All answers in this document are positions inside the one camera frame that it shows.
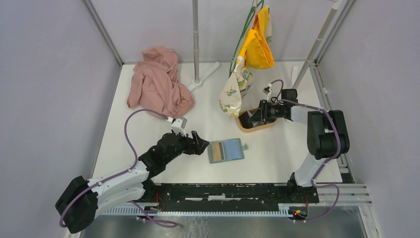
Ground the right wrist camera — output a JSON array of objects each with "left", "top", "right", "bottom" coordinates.
[{"left": 262, "top": 83, "right": 272, "bottom": 101}]

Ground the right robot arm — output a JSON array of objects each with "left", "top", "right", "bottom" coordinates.
[{"left": 240, "top": 89, "right": 350, "bottom": 202}]

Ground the white slotted cable duct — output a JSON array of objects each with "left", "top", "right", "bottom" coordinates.
[{"left": 102, "top": 205, "right": 291, "bottom": 218}]

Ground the cartoon print children's garment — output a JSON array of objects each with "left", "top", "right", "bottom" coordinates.
[{"left": 219, "top": 4, "right": 275, "bottom": 118}]

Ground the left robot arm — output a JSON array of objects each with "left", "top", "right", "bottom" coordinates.
[{"left": 55, "top": 131, "right": 210, "bottom": 234}]

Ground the yellow oval tray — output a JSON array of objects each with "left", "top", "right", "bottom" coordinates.
[{"left": 237, "top": 108, "right": 276, "bottom": 133}]

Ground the pink crumpled garment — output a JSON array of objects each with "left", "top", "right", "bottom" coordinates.
[{"left": 126, "top": 46, "right": 195, "bottom": 118}]

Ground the green clothes hanger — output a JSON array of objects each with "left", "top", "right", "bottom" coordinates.
[{"left": 229, "top": 0, "right": 264, "bottom": 76}]

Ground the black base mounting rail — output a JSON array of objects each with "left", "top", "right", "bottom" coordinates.
[{"left": 136, "top": 183, "right": 319, "bottom": 212}]

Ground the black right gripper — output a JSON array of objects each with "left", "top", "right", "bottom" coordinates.
[{"left": 248, "top": 100, "right": 285, "bottom": 122}]

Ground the metal rack pole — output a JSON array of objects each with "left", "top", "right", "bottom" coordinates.
[
  {"left": 290, "top": 0, "right": 345, "bottom": 90},
  {"left": 188, "top": 0, "right": 220, "bottom": 92}
]

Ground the right metal rack pole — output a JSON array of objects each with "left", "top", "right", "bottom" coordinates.
[{"left": 290, "top": 0, "right": 345, "bottom": 90}]

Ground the black phone in tray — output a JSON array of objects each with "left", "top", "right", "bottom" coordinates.
[{"left": 238, "top": 111, "right": 258, "bottom": 129}]

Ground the left metal rack pole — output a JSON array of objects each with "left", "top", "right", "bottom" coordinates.
[{"left": 188, "top": 0, "right": 220, "bottom": 92}]

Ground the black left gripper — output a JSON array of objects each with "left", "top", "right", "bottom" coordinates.
[{"left": 164, "top": 129, "right": 209, "bottom": 164}]

